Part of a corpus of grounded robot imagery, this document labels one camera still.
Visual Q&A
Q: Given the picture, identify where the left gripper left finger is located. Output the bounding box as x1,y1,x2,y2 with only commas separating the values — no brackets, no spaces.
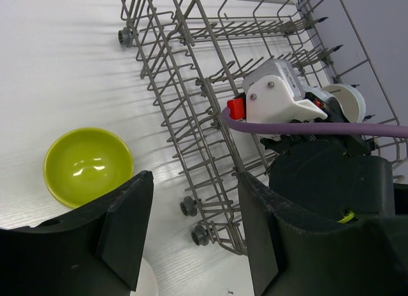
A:
1,170,154,295

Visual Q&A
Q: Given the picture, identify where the white bowl red rim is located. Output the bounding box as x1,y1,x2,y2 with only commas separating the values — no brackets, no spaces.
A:
130,258,159,296

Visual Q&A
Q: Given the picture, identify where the green bowl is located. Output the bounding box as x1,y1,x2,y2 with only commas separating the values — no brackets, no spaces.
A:
42,128,134,209

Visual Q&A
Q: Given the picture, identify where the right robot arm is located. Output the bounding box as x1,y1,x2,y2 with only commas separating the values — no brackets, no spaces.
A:
260,135,407,222

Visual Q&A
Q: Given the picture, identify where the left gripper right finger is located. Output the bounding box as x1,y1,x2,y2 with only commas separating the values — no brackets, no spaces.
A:
238,172,407,295

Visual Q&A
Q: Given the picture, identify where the grey wire dish rack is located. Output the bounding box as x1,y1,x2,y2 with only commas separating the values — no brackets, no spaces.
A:
118,0,407,255

